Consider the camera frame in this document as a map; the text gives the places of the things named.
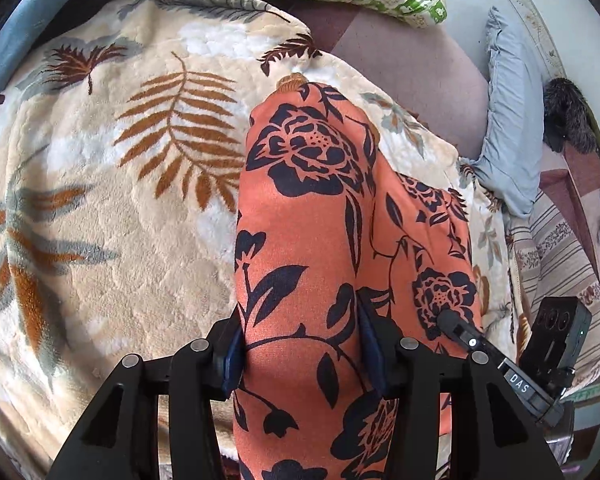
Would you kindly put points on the striped beige bedding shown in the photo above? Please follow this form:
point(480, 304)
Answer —
point(552, 262)

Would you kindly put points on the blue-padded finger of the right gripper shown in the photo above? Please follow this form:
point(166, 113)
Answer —
point(466, 335)

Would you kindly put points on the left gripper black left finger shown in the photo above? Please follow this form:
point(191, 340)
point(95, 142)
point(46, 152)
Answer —
point(116, 437)

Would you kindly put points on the dark furry item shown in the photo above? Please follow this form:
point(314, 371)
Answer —
point(568, 118)

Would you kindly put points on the orange floral print top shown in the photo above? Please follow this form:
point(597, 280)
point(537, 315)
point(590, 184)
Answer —
point(326, 227)

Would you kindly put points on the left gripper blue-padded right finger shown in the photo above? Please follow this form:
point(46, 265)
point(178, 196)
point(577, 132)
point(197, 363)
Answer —
point(493, 435)

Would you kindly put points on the pink maroon patchwork bedding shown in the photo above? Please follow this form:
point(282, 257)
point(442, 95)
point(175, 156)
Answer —
point(572, 180)

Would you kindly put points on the blue folded cloth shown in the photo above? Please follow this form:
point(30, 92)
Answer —
point(35, 20)

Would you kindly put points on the light blue pillow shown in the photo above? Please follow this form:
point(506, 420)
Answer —
point(509, 163)

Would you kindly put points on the black camera box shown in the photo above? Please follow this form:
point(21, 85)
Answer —
point(557, 338)

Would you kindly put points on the cream leaf-pattern fleece blanket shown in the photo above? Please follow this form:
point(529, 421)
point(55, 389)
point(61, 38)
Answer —
point(121, 142)

